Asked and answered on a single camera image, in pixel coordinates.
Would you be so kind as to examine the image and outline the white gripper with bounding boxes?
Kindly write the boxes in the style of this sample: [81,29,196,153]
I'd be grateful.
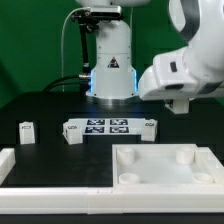
[138,47,224,101]

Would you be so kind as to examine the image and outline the white square tabletop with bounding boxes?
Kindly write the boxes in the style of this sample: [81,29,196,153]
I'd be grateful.
[112,144,224,195]

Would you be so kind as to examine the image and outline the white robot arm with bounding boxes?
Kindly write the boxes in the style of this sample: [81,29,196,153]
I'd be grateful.
[76,0,224,101]

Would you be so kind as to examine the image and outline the AprilTag base sheet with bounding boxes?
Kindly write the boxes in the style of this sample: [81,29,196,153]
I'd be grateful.
[68,118,145,135]

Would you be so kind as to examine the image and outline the white U-shaped obstacle fence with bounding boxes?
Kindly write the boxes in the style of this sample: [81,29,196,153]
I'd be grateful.
[0,149,224,214]

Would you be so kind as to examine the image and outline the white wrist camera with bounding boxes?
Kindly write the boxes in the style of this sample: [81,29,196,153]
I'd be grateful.
[165,99,189,114]

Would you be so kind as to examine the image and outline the black camera on stand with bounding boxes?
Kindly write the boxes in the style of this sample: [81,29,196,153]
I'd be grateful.
[71,5,123,74]

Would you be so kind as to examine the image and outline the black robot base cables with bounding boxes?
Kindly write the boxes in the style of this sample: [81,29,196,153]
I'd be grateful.
[42,74,92,93]

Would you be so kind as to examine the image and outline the white camera cable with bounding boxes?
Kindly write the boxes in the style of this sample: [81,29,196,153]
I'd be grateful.
[60,7,91,93]

